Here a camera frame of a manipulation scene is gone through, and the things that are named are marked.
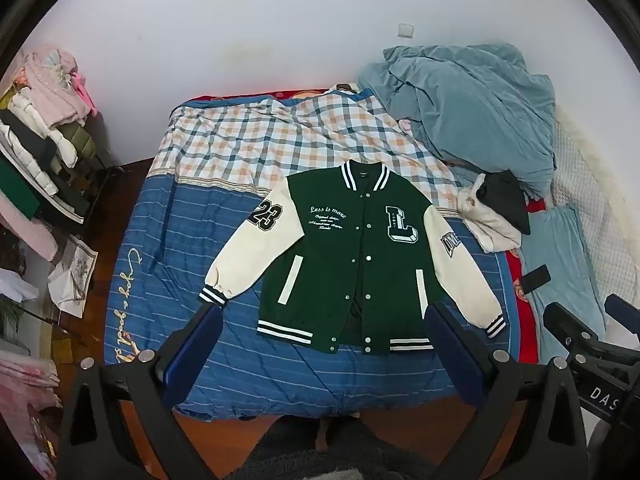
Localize black garment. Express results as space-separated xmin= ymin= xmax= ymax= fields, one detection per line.
xmin=475 ymin=170 xmax=532 ymax=236

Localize pile of clothes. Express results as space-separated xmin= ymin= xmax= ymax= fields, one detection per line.
xmin=0 ymin=47 xmax=101 ymax=261

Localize green and cream varsity jacket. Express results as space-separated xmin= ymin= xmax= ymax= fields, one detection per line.
xmin=199 ymin=159 xmax=507 ymax=356

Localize blue striped plaid quilt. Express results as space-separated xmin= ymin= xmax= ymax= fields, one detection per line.
xmin=102 ymin=91 xmax=541 ymax=421

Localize teal blanket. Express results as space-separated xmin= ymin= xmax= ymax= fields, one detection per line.
xmin=357 ymin=42 xmax=558 ymax=201

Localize white floral cloth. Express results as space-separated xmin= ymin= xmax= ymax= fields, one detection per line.
xmin=47 ymin=234 xmax=96 ymax=318

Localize light blue pillow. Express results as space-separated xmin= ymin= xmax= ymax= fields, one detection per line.
xmin=520 ymin=205 xmax=608 ymax=361

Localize white quilted bedding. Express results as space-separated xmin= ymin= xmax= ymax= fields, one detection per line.
xmin=550 ymin=105 xmax=640 ymax=341

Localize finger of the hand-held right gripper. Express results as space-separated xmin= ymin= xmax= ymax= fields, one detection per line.
xmin=604 ymin=293 xmax=640 ymax=322
xmin=543 ymin=302 xmax=607 ymax=357

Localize person's dark pants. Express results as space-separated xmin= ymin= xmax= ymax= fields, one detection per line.
xmin=245 ymin=415 xmax=436 ymax=480

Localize pink printed cloth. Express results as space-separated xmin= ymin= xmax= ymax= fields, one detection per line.
xmin=0 ymin=350 xmax=62 ymax=480

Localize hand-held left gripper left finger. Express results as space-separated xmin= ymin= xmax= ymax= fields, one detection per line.
xmin=57 ymin=304 xmax=226 ymax=480

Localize black phone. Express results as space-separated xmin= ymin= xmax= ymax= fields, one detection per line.
xmin=517 ymin=266 xmax=552 ymax=292

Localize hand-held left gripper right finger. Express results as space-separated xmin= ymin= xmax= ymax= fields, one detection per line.
xmin=424 ymin=302 xmax=588 ymax=480

